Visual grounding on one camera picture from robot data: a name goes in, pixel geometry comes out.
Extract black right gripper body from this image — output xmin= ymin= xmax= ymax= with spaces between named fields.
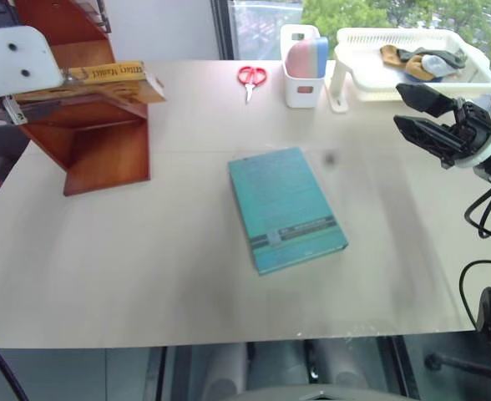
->
xmin=440 ymin=98 xmax=491 ymax=170

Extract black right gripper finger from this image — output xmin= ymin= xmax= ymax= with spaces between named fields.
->
xmin=395 ymin=83 xmax=456 ymax=119
xmin=392 ymin=115 xmax=464 ymax=165

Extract yellow book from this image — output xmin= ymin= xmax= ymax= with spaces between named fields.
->
xmin=13 ymin=60 xmax=168 ymax=106

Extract teal book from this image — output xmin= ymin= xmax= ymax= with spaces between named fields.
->
xmin=227 ymin=146 xmax=350 ymax=277

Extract orange wooden bookshelf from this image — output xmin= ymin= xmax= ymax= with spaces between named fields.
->
xmin=0 ymin=0 xmax=152 ymax=197

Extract grey book with spine label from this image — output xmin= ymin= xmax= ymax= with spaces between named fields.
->
xmin=1 ymin=96 xmax=64 ymax=126

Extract orange sock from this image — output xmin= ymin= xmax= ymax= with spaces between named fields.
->
xmin=404 ymin=55 xmax=443 ymax=81

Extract light blue sock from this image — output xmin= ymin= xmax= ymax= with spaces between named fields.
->
xmin=421 ymin=55 xmax=450 ymax=79

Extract cloths in tray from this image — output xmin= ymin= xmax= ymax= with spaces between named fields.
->
xmin=397 ymin=47 xmax=468 ymax=71

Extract mustard brown sock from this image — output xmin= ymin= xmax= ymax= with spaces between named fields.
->
xmin=380 ymin=44 xmax=402 ymax=67

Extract white plastic basket rack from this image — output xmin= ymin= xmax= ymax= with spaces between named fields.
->
xmin=327 ymin=27 xmax=491 ymax=114

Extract white plastic storage box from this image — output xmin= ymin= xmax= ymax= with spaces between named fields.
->
xmin=279 ymin=23 xmax=326 ymax=109

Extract pink green blue pastel sponge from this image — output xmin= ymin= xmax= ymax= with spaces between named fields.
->
xmin=284 ymin=36 xmax=330 ymax=80

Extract black rod with knob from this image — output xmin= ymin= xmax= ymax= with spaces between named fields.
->
xmin=423 ymin=352 xmax=491 ymax=378

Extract grey robot torso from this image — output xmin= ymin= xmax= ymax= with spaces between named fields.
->
xmin=227 ymin=385 xmax=417 ymax=401

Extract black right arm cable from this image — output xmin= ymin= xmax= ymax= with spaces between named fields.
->
xmin=458 ymin=182 xmax=491 ymax=332

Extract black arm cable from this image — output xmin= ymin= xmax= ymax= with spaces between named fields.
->
xmin=0 ymin=325 xmax=30 ymax=401
xmin=458 ymin=182 xmax=491 ymax=332

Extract red handled scissors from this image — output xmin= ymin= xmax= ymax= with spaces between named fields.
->
xmin=236 ymin=65 xmax=268 ymax=104

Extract dark window frame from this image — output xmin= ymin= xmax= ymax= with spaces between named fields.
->
xmin=209 ymin=0 xmax=235 ymax=62

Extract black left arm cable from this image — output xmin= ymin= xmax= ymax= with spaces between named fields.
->
xmin=0 ymin=325 xmax=30 ymax=401

